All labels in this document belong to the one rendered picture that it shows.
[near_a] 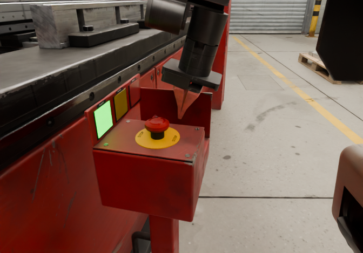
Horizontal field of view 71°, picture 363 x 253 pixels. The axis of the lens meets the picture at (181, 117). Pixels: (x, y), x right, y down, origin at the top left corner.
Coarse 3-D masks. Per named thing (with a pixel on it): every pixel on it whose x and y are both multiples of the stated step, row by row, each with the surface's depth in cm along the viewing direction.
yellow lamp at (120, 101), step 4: (120, 92) 45; (124, 92) 46; (116, 96) 43; (120, 96) 45; (124, 96) 46; (116, 100) 43; (120, 100) 45; (124, 100) 46; (116, 104) 43; (120, 104) 45; (124, 104) 47; (116, 108) 44; (120, 108) 45; (124, 108) 47; (116, 112) 44; (120, 112) 45; (124, 112) 47; (116, 116) 44; (120, 116) 46
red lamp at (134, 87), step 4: (136, 80) 51; (132, 84) 49; (136, 84) 51; (132, 88) 49; (136, 88) 51; (132, 92) 50; (136, 92) 51; (132, 96) 50; (136, 96) 52; (132, 100) 50; (136, 100) 52; (132, 104) 50
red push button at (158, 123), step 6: (150, 120) 40; (156, 120) 40; (162, 120) 40; (168, 120) 40; (150, 126) 38; (156, 126) 38; (162, 126) 38; (168, 126) 39; (156, 132) 38; (162, 132) 40; (156, 138) 40; (162, 138) 40
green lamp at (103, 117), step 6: (108, 102) 41; (102, 108) 39; (108, 108) 41; (96, 114) 37; (102, 114) 39; (108, 114) 41; (96, 120) 38; (102, 120) 39; (108, 120) 41; (102, 126) 40; (108, 126) 41; (102, 132) 40
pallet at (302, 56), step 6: (300, 54) 410; (306, 54) 401; (300, 60) 408; (306, 60) 405; (312, 60) 368; (318, 60) 364; (306, 66) 387; (312, 66) 367; (318, 66) 356; (324, 66) 335; (318, 72) 352; (324, 72) 352; (324, 78) 333; (330, 78) 319; (360, 84) 311
